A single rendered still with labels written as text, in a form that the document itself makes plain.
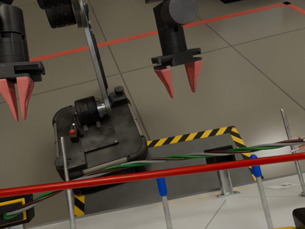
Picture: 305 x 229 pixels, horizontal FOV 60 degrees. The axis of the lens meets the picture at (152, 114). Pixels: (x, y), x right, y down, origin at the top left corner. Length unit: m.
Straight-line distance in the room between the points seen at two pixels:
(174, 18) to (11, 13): 0.29
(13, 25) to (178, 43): 0.32
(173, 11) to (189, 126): 1.53
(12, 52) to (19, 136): 1.76
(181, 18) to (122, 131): 1.22
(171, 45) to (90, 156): 1.11
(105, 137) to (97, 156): 0.13
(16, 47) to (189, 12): 0.32
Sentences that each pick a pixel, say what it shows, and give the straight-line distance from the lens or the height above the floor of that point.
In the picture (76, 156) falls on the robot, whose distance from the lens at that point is 1.55.
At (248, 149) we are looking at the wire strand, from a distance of 0.31.
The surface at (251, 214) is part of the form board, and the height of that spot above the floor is 1.08.
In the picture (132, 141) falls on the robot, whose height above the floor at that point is 0.24.
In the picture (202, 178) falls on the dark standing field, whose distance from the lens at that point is 1.72.
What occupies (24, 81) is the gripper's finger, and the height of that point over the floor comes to 1.18.
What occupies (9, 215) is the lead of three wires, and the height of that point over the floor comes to 1.19.
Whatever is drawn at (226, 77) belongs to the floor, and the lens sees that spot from 2.49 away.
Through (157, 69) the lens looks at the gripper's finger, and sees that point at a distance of 0.60.
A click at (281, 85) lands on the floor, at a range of 2.50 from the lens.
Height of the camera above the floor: 1.44
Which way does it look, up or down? 44 degrees down
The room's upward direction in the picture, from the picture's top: 5 degrees counter-clockwise
